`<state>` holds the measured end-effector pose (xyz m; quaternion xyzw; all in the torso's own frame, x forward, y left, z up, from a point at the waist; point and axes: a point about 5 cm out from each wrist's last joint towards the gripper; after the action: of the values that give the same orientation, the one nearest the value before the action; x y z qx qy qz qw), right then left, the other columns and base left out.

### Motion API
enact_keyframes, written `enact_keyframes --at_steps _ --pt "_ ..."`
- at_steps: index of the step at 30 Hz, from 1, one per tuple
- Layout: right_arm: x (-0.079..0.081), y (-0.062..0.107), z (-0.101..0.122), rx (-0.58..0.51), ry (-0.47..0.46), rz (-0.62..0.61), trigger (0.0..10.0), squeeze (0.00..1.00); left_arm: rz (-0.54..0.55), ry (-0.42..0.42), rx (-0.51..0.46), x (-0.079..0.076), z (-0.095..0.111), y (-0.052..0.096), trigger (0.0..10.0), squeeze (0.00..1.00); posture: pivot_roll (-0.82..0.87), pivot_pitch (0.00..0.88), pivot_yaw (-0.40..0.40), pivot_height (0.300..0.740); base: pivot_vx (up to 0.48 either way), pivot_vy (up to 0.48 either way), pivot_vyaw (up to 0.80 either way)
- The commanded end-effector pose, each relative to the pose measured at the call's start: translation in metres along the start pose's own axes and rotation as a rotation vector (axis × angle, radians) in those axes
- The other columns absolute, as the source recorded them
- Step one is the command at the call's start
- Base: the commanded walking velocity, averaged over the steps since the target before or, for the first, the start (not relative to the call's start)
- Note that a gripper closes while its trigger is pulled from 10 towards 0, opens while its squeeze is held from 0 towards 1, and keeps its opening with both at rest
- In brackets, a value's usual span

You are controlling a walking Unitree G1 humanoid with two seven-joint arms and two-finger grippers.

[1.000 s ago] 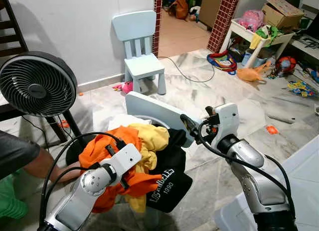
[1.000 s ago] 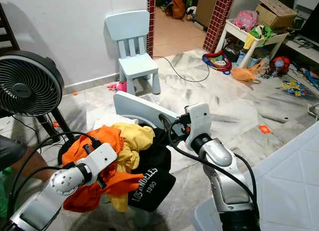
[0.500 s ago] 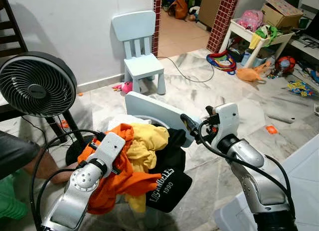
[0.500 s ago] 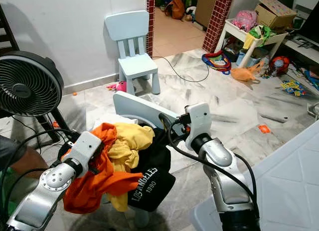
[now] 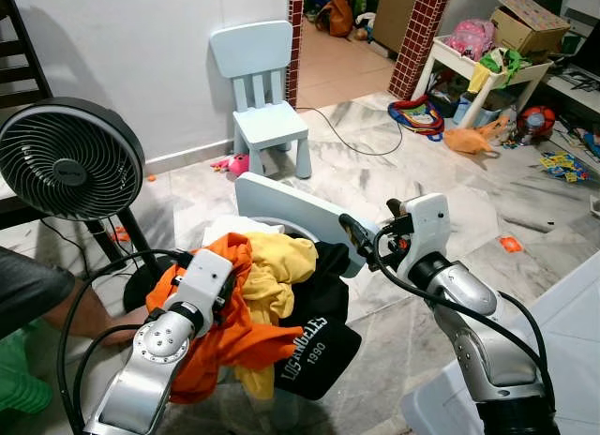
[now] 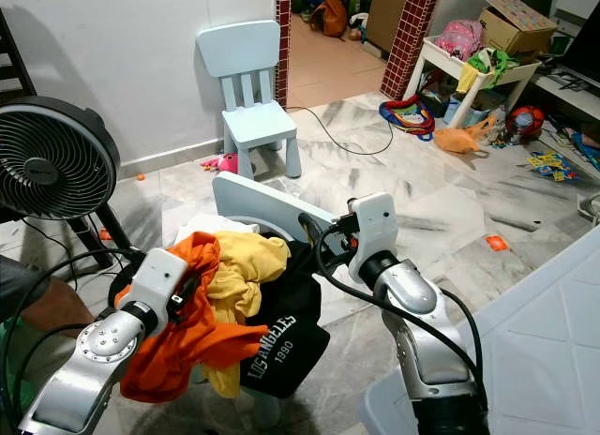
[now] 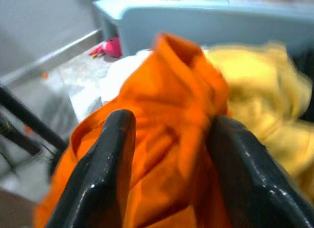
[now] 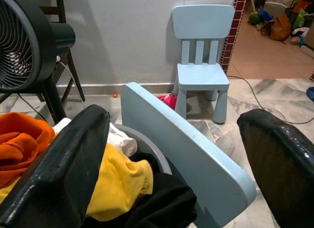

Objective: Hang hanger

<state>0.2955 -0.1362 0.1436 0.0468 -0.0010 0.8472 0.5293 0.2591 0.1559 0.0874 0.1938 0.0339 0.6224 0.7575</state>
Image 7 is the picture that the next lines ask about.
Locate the pink floor toy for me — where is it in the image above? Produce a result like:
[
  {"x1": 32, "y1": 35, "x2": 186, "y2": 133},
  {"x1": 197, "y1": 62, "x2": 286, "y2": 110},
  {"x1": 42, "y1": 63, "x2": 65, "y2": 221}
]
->
[{"x1": 89, "y1": 36, "x2": 123, "y2": 58}]

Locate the pale blue kids chair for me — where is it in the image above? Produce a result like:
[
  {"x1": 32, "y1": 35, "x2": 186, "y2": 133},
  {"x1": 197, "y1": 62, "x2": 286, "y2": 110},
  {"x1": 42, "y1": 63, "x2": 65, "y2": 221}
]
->
[{"x1": 92, "y1": 0, "x2": 314, "y2": 59}]

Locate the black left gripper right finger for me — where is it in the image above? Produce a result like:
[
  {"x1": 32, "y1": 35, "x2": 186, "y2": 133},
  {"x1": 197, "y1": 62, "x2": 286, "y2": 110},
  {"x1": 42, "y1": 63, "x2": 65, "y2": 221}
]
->
[{"x1": 208, "y1": 114, "x2": 314, "y2": 228}]

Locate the yellow garment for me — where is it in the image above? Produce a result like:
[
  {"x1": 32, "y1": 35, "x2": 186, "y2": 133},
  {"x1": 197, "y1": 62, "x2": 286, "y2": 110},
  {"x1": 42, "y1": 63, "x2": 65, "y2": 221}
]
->
[{"x1": 203, "y1": 42, "x2": 314, "y2": 201}]

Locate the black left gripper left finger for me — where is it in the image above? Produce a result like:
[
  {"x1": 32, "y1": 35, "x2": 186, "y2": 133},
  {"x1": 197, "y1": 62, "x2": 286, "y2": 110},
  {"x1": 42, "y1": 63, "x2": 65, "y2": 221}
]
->
[{"x1": 46, "y1": 109, "x2": 137, "y2": 228}]

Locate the orange shirt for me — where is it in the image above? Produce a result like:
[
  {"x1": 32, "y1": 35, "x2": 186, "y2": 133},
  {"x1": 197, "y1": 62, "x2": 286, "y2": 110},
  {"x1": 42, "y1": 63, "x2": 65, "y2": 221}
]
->
[{"x1": 33, "y1": 32, "x2": 234, "y2": 228}]

